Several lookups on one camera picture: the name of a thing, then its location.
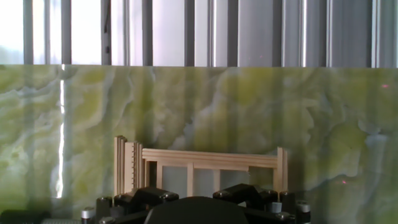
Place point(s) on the black C-clamp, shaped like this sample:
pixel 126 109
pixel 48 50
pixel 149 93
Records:
pixel 18 217

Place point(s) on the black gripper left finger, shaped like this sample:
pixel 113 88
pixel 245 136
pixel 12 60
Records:
pixel 124 205

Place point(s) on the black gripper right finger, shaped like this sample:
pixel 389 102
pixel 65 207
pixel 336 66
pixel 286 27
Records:
pixel 267 202

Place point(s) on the miniature wooden window frame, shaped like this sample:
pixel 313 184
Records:
pixel 211 157

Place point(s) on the green marble pattern mat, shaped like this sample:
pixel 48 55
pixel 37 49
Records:
pixel 217 109

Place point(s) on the small wooden sliding sash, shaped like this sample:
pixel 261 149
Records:
pixel 190 182

